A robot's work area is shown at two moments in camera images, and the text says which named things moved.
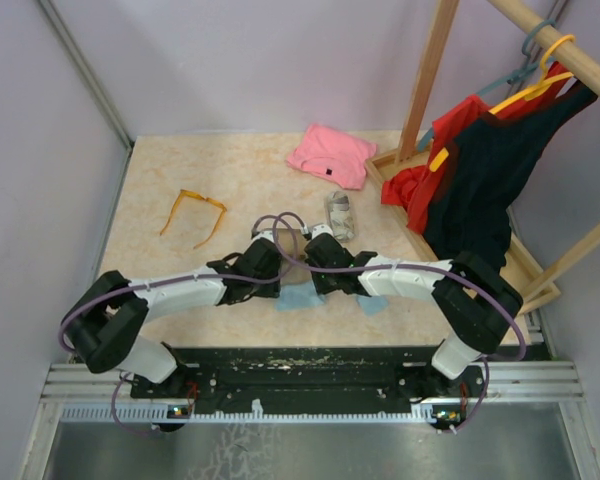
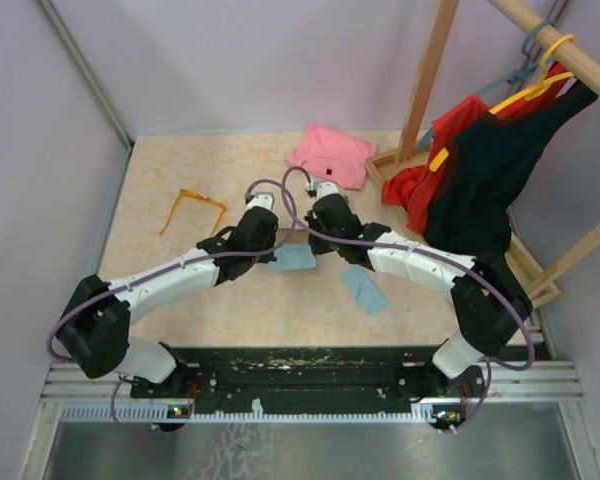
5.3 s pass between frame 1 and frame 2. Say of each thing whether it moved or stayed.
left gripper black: moved
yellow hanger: stayed
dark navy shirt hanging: stayed
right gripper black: moved
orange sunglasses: stayed
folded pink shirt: stayed
